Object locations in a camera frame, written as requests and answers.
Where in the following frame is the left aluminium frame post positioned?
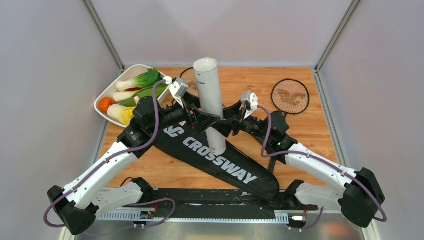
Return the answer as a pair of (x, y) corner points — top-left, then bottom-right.
(81, 0), (125, 73)

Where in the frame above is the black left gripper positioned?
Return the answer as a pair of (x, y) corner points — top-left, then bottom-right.
(149, 91), (221, 134)

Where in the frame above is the black badminton racket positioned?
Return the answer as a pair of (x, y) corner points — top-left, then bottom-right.
(179, 67), (199, 97)
(267, 78), (311, 174)

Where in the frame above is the green bok choy lower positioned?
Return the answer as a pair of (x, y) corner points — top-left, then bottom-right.
(115, 83), (168, 107)

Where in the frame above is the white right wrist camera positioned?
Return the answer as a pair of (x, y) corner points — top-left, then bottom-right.
(240, 90), (258, 120)

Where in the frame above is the orange tangerine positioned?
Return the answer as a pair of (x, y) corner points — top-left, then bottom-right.
(97, 97), (115, 113)

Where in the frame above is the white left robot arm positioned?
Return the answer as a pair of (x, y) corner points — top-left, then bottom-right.
(43, 96), (221, 236)

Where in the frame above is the beige mushroom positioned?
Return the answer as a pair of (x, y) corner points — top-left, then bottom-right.
(134, 96), (141, 106)

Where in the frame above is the green bok choy top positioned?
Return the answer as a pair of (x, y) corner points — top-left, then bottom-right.
(115, 68), (162, 92)

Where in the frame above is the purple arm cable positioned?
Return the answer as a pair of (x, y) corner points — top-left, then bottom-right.
(43, 78), (176, 238)
(256, 104), (388, 231)

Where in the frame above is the aluminium frame post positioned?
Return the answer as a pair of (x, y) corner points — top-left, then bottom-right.
(315, 0), (362, 73)
(81, 0), (125, 73)

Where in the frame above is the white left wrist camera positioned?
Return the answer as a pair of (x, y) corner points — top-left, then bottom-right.
(163, 76), (189, 108)

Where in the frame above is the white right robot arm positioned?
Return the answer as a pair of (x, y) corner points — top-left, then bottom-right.
(212, 103), (388, 228)

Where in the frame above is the white shuttlecock tube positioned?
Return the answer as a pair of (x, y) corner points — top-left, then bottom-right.
(193, 57), (226, 156)

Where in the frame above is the right aluminium frame post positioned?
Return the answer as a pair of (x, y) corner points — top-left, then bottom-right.
(315, 0), (362, 73)

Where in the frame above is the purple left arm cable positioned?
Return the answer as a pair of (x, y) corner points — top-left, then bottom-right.
(43, 78), (176, 238)

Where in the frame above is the green bok choy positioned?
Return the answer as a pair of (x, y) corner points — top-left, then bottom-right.
(115, 83), (168, 107)
(115, 68), (162, 92)

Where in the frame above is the black Crossway racket bag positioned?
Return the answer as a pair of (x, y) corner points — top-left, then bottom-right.
(153, 123), (280, 201)

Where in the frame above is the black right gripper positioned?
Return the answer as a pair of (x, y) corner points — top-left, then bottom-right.
(213, 98), (273, 142)

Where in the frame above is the yellow napa cabbage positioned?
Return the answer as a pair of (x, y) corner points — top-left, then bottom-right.
(106, 104), (135, 126)

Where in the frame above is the red chili pepper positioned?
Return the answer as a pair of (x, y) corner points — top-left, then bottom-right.
(125, 87), (141, 92)

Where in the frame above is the white oval vegetable basket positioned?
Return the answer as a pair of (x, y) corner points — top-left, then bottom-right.
(94, 64), (166, 128)

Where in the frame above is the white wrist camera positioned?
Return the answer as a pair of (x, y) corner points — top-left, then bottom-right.
(163, 76), (189, 108)
(240, 90), (258, 120)

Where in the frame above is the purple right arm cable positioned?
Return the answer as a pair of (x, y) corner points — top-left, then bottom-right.
(256, 104), (388, 231)

